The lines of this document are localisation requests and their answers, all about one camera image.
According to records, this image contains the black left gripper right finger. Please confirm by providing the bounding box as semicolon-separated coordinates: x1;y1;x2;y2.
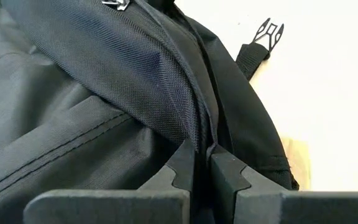
209;144;358;224

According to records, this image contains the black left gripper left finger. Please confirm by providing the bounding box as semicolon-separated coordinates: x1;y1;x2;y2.
22;139;196;224

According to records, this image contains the black fabric backpack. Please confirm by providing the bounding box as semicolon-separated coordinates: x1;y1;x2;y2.
0;0;300;224

